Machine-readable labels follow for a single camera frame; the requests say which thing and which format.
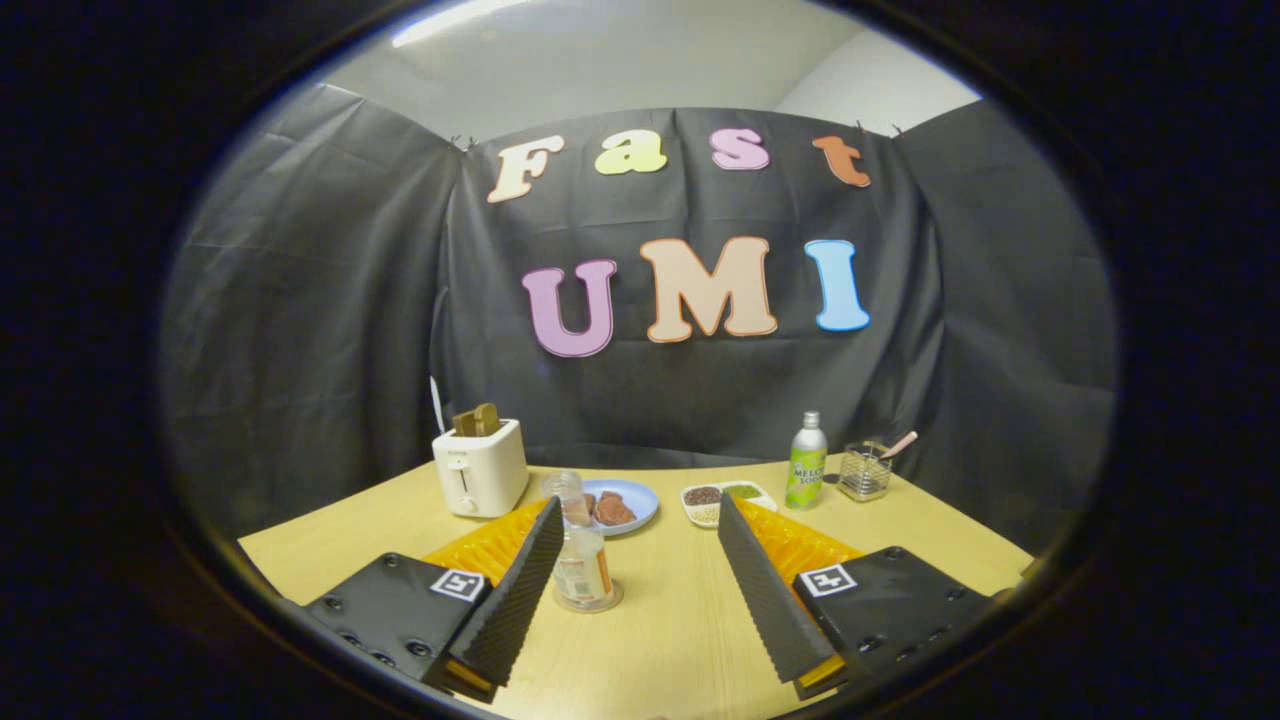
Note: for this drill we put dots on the blue plate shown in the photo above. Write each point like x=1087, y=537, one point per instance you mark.
x=640, y=500

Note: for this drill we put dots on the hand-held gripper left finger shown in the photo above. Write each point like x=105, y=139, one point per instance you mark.
x=520, y=590

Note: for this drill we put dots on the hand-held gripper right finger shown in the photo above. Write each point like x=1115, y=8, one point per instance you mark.
x=765, y=590

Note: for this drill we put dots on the clear juice bottle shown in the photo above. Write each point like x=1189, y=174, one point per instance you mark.
x=582, y=570

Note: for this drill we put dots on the pink spoon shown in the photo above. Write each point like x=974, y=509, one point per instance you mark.
x=902, y=444

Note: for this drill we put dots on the white toaster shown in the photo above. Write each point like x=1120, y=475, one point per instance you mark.
x=480, y=475

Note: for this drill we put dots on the wooden table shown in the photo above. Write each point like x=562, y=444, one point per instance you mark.
x=670, y=620

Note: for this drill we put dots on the white divided tray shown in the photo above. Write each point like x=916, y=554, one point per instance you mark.
x=705, y=497

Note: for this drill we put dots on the round printed coaster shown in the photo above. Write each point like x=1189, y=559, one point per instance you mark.
x=615, y=600

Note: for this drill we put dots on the green soda bottle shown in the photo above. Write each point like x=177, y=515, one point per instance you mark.
x=806, y=470

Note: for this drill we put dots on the brown toast slices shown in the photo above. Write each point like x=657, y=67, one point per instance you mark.
x=478, y=420

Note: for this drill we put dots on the thin white stick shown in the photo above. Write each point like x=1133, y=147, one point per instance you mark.
x=437, y=405

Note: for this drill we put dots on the black backdrop cloth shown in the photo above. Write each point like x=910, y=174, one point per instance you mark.
x=950, y=300

